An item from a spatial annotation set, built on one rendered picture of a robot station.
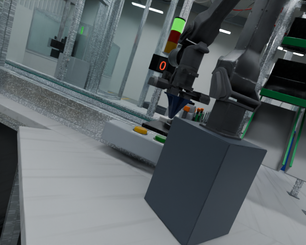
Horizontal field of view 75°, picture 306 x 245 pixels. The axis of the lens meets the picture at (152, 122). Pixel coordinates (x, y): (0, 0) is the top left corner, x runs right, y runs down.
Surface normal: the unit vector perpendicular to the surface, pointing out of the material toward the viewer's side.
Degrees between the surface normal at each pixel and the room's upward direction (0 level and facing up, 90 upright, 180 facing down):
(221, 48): 90
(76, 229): 0
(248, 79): 83
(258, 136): 45
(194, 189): 90
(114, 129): 90
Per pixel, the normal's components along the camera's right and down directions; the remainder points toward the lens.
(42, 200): 0.33, -0.93
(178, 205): -0.77, -0.16
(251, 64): 0.39, 0.18
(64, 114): -0.32, 0.07
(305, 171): -0.10, -0.66
